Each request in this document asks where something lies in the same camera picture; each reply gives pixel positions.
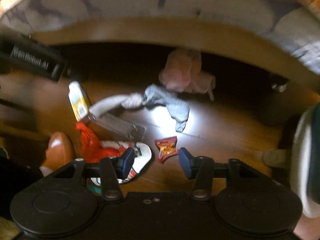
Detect white printed snack bag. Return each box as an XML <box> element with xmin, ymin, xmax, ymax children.
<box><xmin>90</xmin><ymin>141</ymin><xmax>153</xmax><ymax>186</ymax></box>

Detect orange red plastic bag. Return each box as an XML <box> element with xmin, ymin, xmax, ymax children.
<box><xmin>76</xmin><ymin>121</ymin><xmax>126</xmax><ymax>163</ymax></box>

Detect grey white wrapper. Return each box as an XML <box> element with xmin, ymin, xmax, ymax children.
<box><xmin>89</xmin><ymin>84</ymin><xmax>190</xmax><ymax>133</ymax></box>

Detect yellow white snack box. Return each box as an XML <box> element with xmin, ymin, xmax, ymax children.
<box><xmin>68</xmin><ymin>81</ymin><xmax>91</xmax><ymax>121</ymax></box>

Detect pink mesh netting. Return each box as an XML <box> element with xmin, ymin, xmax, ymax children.
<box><xmin>159</xmin><ymin>48</ymin><xmax>216</xmax><ymax>101</ymax></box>

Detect dark teal trash bin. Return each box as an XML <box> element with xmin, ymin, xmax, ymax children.
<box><xmin>290</xmin><ymin>107</ymin><xmax>319</xmax><ymax>218</ymax></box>

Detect small red chip packet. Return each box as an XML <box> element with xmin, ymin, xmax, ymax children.
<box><xmin>155</xmin><ymin>137</ymin><xmax>179</xmax><ymax>163</ymax></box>

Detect orange brown slipper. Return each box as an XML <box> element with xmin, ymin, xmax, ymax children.
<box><xmin>40</xmin><ymin>132</ymin><xmax>76</xmax><ymax>177</ymax></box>

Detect orange floral bed cover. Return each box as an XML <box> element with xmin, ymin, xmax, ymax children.
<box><xmin>1</xmin><ymin>0</ymin><xmax>319</xmax><ymax>74</ymax></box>

